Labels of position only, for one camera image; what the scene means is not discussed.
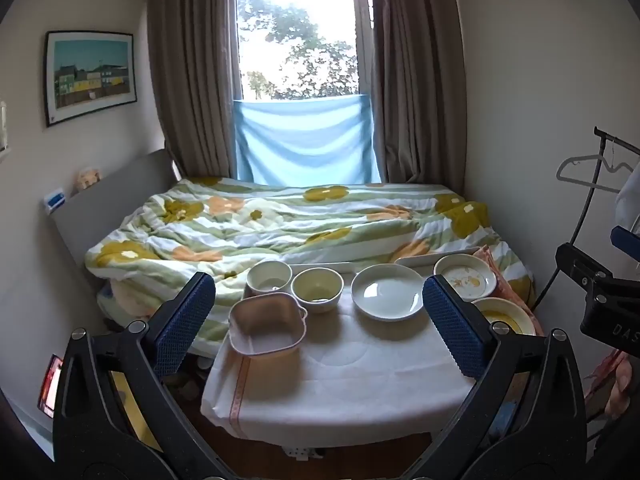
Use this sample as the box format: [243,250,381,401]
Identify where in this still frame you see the white garment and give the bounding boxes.
[614,160,640,231]

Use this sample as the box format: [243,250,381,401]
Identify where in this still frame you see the orange floral cloth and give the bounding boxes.
[472,245,538,311]

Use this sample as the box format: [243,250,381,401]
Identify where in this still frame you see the small plush toy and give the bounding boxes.
[75,166,103,193]

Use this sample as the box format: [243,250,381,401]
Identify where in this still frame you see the black clothes rack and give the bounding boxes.
[532,127,640,311]

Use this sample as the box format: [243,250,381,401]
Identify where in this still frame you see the white power strip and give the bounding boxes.
[282,445,326,462]

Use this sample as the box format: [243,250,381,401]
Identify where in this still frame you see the brown curtain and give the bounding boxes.
[145,0,236,181]
[370,0,468,186]

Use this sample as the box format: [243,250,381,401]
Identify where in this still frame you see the light blue hanging cloth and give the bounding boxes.
[232,94,383,185]

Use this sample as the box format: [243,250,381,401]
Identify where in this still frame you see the floral striped blanket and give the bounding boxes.
[84,177,538,357]

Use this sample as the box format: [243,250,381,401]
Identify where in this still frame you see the pink square dish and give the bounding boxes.
[228,292,308,358]

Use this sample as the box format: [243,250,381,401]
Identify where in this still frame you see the red lit screen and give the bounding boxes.
[37,354,65,418]

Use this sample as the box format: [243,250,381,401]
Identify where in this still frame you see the pale yellow bowl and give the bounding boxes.
[291,267,345,315]

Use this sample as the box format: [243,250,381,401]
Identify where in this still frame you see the person's right hand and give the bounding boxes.
[595,352,633,418]

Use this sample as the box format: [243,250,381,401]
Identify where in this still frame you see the white tablecloth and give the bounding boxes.
[200,260,482,450]

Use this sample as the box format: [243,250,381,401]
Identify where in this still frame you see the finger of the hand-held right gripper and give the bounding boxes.
[611,226,640,261]

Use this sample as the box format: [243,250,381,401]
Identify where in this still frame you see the peach bed sheet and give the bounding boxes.
[97,280,168,322]

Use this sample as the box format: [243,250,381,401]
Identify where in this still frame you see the grey bed headboard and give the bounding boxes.
[52,149,181,281]

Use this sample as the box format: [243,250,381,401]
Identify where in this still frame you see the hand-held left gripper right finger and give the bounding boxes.
[422,274,587,467]

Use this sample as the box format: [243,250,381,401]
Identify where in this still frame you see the window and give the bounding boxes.
[227,0,376,103]

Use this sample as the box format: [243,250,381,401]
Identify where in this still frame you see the orange stained white plate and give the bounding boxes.
[433,253,498,302]

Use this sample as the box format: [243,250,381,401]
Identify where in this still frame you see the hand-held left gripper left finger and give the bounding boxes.
[52,271,222,467]

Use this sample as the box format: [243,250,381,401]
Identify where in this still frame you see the framed wall picture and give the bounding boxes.
[44,30,138,128]

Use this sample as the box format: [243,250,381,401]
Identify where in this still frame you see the plain white plate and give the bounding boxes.
[351,263,432,322]

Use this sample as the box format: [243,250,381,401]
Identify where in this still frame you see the white bowl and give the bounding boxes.
[246,259,293,297]

